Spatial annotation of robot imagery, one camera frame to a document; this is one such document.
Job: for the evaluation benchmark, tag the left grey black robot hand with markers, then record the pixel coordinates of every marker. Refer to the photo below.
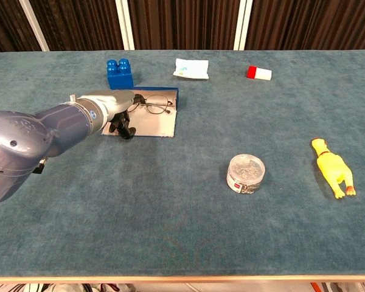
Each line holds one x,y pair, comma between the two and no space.
118,102

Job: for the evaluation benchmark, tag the yellow rubber chicken toy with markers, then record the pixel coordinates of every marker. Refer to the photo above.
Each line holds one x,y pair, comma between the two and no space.
331,165

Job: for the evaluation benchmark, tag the red and white small box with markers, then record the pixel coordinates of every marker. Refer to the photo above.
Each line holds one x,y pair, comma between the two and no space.
261,73

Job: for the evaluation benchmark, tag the blue glasses case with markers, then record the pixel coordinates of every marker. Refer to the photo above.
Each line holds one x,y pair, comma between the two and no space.
152,124

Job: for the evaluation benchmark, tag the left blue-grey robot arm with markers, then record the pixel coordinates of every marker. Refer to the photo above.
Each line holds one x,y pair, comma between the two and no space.
24,146

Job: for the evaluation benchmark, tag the clear round jar of pins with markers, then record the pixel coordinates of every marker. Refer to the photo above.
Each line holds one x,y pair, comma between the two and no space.
245,170

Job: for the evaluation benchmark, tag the blue-green velvet table cloth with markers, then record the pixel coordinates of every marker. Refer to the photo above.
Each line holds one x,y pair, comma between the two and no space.
182,228

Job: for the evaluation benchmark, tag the blue toy building block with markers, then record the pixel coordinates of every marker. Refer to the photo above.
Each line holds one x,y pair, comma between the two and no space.
120,79

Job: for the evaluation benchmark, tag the white tissue packet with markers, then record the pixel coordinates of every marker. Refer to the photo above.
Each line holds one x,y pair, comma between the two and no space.
194,68

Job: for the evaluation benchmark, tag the dark brown pleated curtain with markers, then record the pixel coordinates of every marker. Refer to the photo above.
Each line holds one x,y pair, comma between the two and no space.
182,24

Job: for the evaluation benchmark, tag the metal-rimmed eyeglasses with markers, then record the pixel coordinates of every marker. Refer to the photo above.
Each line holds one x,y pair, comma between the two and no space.
155,105

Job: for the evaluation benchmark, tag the white metal frame post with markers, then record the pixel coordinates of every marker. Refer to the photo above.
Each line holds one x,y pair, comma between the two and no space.
124,24
33,24
242,24

